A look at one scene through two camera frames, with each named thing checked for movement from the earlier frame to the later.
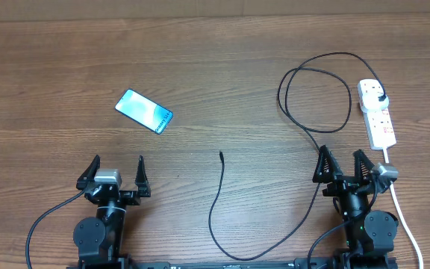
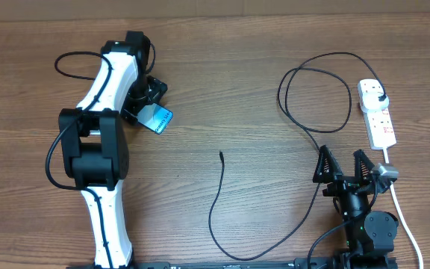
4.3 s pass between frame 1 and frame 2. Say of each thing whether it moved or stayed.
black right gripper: stayed
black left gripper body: moved
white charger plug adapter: stayed
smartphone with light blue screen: stayed
